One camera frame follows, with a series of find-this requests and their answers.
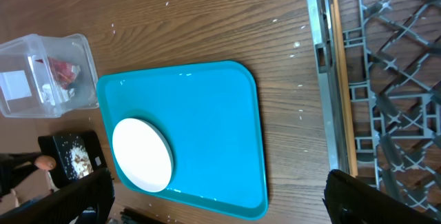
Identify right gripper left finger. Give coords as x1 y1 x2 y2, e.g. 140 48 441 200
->
1 167 114 224

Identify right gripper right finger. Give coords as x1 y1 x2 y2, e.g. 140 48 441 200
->
323 170 440 224

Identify rice and peanut pile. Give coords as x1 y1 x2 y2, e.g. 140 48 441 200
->
69 144 93 179

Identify orange carrot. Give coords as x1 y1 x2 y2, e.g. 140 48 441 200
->
34 155 57 171

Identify large white plate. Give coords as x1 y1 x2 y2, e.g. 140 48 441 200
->
112 118 174 192

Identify wooden chopstick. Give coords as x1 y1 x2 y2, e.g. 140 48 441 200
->
331 0 358 177
329 3 356 179

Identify white tissue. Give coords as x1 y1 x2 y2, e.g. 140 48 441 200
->
41 84 75 106

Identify red snack wrapper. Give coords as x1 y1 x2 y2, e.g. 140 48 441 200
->
48 57 81 90

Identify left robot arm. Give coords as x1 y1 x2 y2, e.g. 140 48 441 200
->
1 152 42 197

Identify grey dishwasher rack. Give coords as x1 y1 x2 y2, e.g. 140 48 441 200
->
307 0 440 219

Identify black tray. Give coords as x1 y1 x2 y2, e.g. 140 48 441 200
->
38 130 107 188

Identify clear plastic bin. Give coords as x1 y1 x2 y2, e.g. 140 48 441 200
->
1 34 99 119

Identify teal plastic tray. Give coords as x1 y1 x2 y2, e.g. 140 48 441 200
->
96 61 269 220

